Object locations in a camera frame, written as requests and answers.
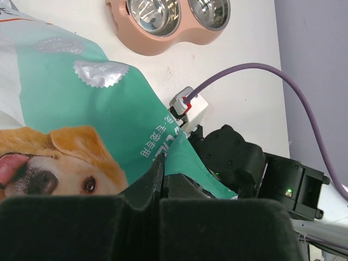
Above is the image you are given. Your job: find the pink double pet bowl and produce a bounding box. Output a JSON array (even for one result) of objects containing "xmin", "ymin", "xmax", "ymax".
[{"xmin": 106, "ymin": 0, "xmax": 231, "ymax": 56}]

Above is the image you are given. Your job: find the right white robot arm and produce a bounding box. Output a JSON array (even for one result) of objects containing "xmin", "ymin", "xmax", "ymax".
[{"xmin": 188, "ymin": 125, "xmax": 347, "ymax": 258}]

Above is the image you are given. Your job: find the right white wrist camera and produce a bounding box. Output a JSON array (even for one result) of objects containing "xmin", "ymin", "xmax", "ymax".
[{"xmin": 169, "ymin": 86, "xmax": 208, "ymax": 136}]

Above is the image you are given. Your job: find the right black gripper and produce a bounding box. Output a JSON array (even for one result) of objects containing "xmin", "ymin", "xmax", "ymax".
[{"xmin": 188, "ymin": 125, "xmax": 265, "ymax": 198}]

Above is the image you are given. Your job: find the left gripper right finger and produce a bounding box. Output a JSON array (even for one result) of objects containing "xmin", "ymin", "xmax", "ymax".
[{"xmin": 162, "ymin": 173, "xmax": 209, "ymax": 200}]

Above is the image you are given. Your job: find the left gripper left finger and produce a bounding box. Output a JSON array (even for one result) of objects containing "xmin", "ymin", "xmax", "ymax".
[{"xmin": 120, "ymin": 153, "xmax": 165, "ymax": 212}]

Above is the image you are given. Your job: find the teal dog food bag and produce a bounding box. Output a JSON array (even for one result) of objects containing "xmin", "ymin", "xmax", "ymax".
[{"xmin": 1, "ymin": 1, "xmax": 235, "ymax": 199}]

